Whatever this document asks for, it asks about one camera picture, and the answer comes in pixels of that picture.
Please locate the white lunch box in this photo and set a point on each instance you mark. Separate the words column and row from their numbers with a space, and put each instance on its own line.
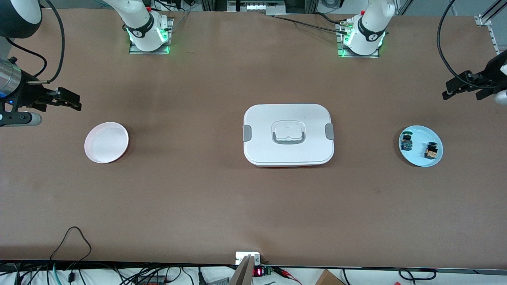
column 288, row 152

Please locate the green mushroom button switch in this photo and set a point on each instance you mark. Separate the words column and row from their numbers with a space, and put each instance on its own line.
column 406, row 142

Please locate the red digit display module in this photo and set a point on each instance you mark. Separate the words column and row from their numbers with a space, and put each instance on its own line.
column 258, row 272

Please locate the aluminium frame post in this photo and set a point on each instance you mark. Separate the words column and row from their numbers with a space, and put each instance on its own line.
column 484, row 19

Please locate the small white mounting block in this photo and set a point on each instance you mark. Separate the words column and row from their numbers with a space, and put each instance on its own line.
column 239, row 256

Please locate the white power strip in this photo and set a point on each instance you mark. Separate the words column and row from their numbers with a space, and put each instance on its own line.
column 261, row 7

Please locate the orange push button switch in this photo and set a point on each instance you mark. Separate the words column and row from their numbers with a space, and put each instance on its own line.
column 431, row 151

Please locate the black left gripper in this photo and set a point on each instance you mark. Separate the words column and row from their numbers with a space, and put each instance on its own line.
column 485, row 80

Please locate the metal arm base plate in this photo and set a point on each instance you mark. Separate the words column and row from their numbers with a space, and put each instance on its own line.
column 356, row 56
column 136, row 51

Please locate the red clip lead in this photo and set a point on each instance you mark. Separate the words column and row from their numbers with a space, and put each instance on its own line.
column 287, row 275

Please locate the light blue round plate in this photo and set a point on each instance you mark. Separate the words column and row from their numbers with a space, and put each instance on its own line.
column 420, row 156

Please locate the aluminium camera mast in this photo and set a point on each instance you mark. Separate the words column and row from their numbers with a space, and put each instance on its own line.
column 242, row 275

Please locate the brown cardboard box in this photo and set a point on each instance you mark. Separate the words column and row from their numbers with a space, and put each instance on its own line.
column 328, row 279

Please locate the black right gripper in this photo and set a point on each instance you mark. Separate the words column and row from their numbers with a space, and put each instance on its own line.
column 28, row 96

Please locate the pink round plate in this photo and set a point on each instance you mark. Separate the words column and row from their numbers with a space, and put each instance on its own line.
column 106, row 142

